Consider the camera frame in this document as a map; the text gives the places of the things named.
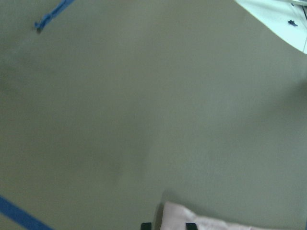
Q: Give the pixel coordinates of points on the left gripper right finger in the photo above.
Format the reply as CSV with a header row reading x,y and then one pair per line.
x,y
191,226

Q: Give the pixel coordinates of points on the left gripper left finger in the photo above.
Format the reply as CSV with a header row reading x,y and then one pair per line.
x,y
146,226

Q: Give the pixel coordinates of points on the pink snoopy t-shirt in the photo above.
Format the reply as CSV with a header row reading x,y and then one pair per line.
x,y
175,216

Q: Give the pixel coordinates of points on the blue tape grid lines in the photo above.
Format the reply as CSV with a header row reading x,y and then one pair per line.
x,y
7,208

